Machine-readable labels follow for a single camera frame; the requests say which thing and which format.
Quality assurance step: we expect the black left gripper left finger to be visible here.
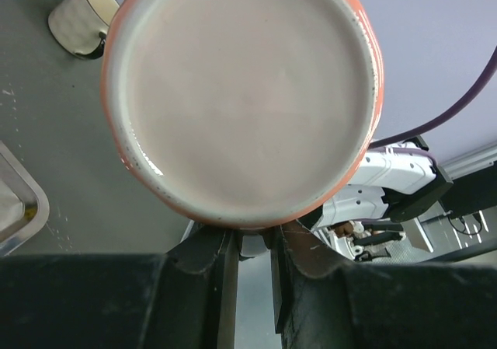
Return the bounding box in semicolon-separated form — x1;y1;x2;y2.
1;226;238;348

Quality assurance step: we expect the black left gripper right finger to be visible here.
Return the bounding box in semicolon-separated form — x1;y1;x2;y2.
271;222;496;348

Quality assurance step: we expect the pink ceramic mug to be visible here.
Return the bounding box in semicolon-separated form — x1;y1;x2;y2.
101;0;384;231

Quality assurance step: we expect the cream mug black handle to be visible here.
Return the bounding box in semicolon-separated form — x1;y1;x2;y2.
47;0;120;60

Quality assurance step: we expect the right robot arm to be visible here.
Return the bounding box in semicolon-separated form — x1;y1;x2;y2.
304;137;453;262

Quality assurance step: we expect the stainless steel tray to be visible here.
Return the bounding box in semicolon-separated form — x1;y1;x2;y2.
1;144;50;257

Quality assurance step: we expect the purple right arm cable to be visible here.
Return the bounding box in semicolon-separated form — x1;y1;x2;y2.
368;45;497;156

